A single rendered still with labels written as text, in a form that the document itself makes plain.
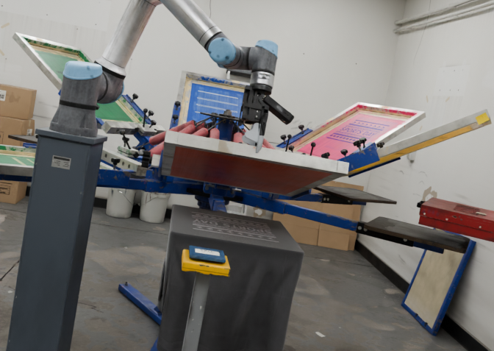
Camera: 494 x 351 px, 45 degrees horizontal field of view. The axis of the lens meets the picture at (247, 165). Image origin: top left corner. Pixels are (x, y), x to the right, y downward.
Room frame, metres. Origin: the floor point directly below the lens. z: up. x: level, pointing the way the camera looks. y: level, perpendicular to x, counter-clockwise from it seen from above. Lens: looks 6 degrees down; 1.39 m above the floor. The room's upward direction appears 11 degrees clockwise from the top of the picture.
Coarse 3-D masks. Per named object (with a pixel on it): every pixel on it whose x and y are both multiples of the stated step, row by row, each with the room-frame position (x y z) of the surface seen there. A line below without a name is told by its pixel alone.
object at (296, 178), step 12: (252, 168) 2.01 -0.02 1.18; (264, 168) 1.98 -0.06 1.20; (276, 168) 1.94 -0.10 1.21; (288, 168) 1.91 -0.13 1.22; (240, 180) 2.35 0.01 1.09; (252, 180) 2.30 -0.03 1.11; (264, 180) 2.26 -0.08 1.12; (276, 180) 2.21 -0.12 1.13; (288, 180) 2.17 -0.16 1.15; (300, 180) 2.13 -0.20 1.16; (312, 180) 2.09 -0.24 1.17; (276, 192) 2.54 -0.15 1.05; (288, 192) 2.49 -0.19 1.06
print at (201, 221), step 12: (192, 216) 2.16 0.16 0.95; (204, 216) 2.20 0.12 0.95; (216, 216) 2.25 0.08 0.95; (204, 228) 2.00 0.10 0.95; (216, 228) 2.04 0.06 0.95; (228, 228) 2.07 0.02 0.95; (240, 228) 2.11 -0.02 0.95; (252, 228) 2.15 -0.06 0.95; (264, 228) 2.19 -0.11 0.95; (264, 240) 1.99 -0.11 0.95; (276, 240) 2.03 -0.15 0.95
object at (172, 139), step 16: (176, 144) 1.80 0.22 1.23; (192, 144) 1.80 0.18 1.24; (208, 144) 1.81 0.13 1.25; (224, 144) 1.82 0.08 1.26; (240, 144) 1.83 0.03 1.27; (272, 160) 1.83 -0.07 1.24; (288, 160) 1.84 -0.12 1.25; (304, 160) 1.85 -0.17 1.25; (320, 160) 1.86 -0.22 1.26; (336, 160) 1.87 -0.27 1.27; (336, 176) 1.93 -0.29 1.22
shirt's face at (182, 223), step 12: (180, 216) 2.12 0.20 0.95; (228, 216) 2.29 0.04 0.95; (240, 216) 2.34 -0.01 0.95; (180, 228) 1.93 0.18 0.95; (192, 228) 1.97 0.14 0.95; (276, 228) 2.24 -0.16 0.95; (228, 240) 1.89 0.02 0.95; (240, 240) 1.93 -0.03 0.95; (252, 240) 1.96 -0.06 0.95; (288, 240) 2.07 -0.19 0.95
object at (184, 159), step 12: (180, 156) 2.00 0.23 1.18; (192, 156) 1.96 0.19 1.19; (204, 156) 1.93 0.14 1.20; (216, 156) 1.89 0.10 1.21; (228, 156) 1.86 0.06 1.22; (180, 168) 2.26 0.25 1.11; (192, 168) 2.22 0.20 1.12; (204, 168) 2.17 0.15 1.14; (216, 168) 2.13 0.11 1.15; (228, 168) 2.09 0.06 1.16; (240, 168) 2.05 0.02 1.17; (204, 180) 2.51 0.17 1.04; (216, 180) 2.46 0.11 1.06; (228, 180) 2.41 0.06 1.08
